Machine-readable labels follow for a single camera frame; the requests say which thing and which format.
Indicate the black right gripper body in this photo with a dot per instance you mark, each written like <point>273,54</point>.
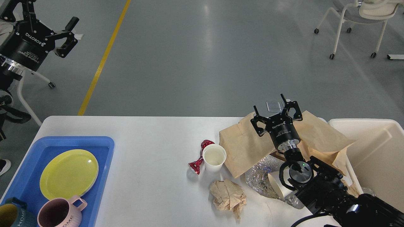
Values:
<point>282,131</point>

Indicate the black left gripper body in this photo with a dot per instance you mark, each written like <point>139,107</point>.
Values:
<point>28,46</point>

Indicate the brown paper bag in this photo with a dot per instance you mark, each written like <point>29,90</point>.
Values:
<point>244,147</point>
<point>320,140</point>

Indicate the yellow plastic plate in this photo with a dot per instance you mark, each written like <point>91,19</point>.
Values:
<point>67,174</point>

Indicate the dark teal mug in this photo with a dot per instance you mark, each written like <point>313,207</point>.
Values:
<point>14,213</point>

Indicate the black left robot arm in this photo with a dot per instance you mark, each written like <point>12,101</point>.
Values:
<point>64,40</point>

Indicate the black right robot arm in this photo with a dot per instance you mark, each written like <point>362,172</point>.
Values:
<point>318,185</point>

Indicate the beige jacket on chair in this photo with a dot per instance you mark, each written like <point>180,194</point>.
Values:
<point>5,29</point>

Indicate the white chair left background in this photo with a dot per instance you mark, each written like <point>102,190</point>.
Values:
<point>21,98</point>

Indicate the white chair background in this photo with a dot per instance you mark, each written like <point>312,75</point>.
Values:
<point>21,98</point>
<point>361,12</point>

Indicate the silver foil bag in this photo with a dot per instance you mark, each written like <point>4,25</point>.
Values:
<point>257,179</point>

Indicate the lying white paper cup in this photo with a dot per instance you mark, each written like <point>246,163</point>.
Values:
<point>279,188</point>

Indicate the upright white paper cup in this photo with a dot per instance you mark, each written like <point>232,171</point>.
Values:
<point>214,156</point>

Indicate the crumpled brown paper ball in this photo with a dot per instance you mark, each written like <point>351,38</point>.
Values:
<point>228,195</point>

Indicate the red crumpled foil wrapper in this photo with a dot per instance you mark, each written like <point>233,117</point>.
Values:
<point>195,165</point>

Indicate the white plastic bin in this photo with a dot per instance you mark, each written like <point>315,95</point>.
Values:
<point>377,156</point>

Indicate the white shoe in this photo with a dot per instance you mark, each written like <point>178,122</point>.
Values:
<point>5,165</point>

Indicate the white chair right background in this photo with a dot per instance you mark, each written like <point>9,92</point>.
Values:
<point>361,12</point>

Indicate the blue plastic tray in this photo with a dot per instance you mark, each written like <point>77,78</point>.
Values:
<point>25,184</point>

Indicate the pale green plate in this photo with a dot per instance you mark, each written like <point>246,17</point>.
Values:
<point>93,173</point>

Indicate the pink mug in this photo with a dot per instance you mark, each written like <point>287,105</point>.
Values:
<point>61,212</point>

